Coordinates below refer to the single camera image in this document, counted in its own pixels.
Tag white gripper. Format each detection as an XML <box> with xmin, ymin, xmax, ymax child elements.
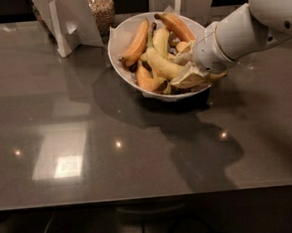
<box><xmin>171</xmin><ymin>22</ymin><xmax>237</xmax><ymax>89</ymax></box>

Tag long yellow front banana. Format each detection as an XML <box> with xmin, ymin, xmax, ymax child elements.
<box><xmin>146</xmin><ymin>47</ymin><xmax>227</xmax><ymax>84</ymax></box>

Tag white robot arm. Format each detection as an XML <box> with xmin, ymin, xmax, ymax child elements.
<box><xmin>175</xmin><ymin>0</ymin><xmax>292</xmax><ymax>74</ymax></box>

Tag orange banana centre right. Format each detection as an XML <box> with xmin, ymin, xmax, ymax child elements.
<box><xmin>175</xmin><ymin>42</ymin><xmax>191</xmax><ymax>53</ymax></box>

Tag yellow banana middle upright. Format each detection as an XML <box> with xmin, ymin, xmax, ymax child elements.
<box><xmin>152</xmin><ymin>27</ymin><xmax>170</xmax><ymax>59</ymax></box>

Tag long orange banana top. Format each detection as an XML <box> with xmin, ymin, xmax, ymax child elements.
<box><xmin>154</xmin><ymin>13</ymin><xmax>196</xmax><ymax>42</ymax></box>

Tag orange banana lower left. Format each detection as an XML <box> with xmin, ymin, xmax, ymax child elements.
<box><xmin>136</xmin><ymin>61</ymin><xmax>168</xmax><ymax>93</ymax></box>

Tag white bowl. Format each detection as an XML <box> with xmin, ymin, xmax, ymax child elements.
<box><xmin>108</xmin><ymin>12</ymin><xmax>217</xmax><ymax>102</ymax></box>

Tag white paper sign right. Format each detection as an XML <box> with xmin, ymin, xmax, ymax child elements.
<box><xmin>148</xmin><ymin>0</ymin><xmax>212</xmax><ymax>25</ymax></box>

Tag white paper sign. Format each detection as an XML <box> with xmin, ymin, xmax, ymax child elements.
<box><xmin>148</xmin><ymin>0</ymin><xmax>212</xmax><ymax>25</ymax></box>
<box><xmin>32</xmin><ymin>0</ymin><xmax>103</xmax><ymax>57</ymax></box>

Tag glass jar with grains left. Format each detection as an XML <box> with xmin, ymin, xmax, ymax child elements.
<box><xmin>87</xmin><ymin>0</ymin><xmax>115</xmax><ymax>36</ymax></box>

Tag white paper sign left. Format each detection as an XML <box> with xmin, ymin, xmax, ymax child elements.
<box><xmin>32</xmin><ymin>0</ymin><xmax>103</xmax><ymax>57</ymax></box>

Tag black cable under table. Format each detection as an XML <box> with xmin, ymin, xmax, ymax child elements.
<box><xmin>131</xmin><ymin>211</ymin><xmax>248</xmax><ymax>233</ymax></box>

